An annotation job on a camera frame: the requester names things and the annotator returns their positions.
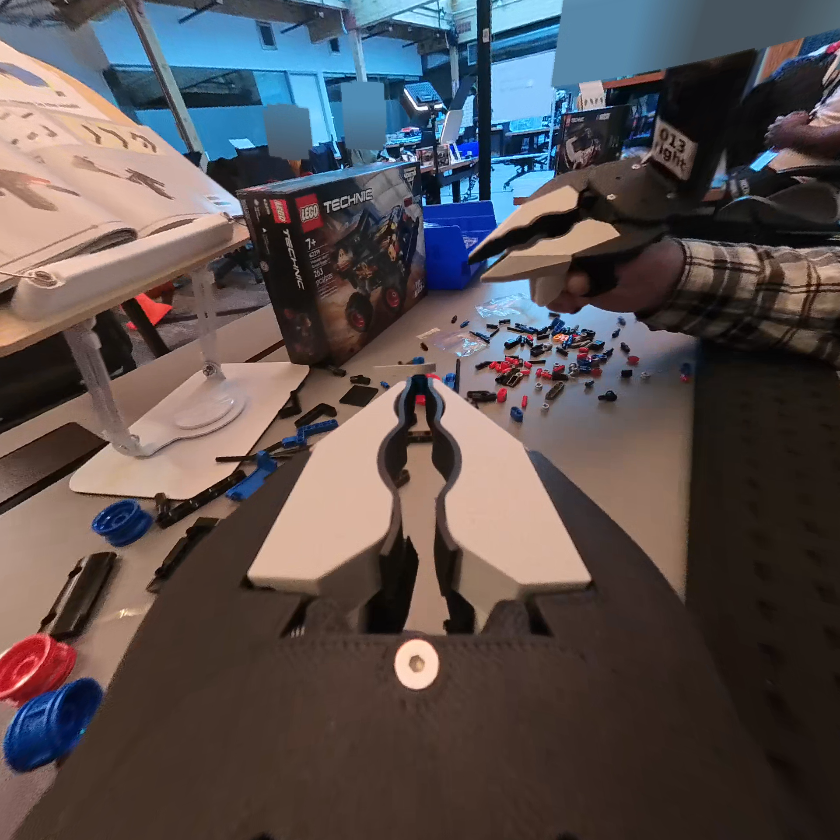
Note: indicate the blue and black brick assembly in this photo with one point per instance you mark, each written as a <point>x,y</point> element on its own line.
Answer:
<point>253,476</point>

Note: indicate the black perforated panel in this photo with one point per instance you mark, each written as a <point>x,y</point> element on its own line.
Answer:
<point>768,558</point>

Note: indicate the blue plastic bin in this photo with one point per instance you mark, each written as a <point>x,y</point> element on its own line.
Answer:
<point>453,249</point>

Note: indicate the toy truck set box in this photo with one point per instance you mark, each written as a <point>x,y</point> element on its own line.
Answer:
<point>315,275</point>

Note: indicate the open instruction booklet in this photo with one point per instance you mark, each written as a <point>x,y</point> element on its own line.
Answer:
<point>98,197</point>

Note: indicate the clear plastic bag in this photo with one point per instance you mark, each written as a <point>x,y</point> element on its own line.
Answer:
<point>459,342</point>
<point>502,306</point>

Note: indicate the black bent connector beam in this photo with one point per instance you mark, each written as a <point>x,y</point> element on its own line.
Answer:
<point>291,407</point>

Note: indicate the white book stand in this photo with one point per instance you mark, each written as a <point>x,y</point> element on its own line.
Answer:
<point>262,394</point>

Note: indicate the black rectangular frame brick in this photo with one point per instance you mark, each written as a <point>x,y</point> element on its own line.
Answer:
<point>180,554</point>

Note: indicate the black chair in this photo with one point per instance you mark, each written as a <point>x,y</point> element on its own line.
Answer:
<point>781,203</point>

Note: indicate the dark grey thin beam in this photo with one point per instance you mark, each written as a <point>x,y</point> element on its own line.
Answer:
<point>555,390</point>

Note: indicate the orange plastic object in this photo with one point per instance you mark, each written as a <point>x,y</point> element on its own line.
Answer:
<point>151,310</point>

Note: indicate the black straight beam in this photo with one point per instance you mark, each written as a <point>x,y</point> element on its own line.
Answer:
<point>197,500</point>

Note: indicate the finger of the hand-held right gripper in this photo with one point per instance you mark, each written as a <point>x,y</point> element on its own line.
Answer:
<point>558,253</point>
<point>531,220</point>

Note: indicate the short black beam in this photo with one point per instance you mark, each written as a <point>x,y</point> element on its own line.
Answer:
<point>401,479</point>

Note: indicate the black connector brick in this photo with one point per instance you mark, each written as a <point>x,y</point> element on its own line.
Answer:
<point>481,395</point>

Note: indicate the person's right hand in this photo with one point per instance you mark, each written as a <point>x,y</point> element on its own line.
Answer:
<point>649,275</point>

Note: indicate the person's right forearm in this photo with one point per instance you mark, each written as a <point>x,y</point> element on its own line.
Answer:
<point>754,295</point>

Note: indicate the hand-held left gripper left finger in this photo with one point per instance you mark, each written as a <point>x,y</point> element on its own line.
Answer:
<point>315,525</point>

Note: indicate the pile of small mixed bricks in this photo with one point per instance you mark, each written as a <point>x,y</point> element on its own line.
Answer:
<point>558,361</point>

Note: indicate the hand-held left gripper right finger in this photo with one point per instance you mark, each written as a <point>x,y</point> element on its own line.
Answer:
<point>518,525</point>

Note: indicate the dark printed box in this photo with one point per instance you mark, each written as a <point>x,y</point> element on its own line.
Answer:
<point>590,141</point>

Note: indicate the blue angled beam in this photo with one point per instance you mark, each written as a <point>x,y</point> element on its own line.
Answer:
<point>308,433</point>

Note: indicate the black angled beam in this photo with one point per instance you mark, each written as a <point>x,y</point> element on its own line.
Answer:
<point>315,415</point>

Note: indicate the grey desk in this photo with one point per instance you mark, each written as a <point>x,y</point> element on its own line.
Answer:
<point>590,446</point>

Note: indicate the black flat panel tile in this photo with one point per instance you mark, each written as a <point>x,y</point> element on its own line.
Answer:
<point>359,395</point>

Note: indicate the black metal post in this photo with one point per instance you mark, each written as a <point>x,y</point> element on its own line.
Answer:
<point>484,98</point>

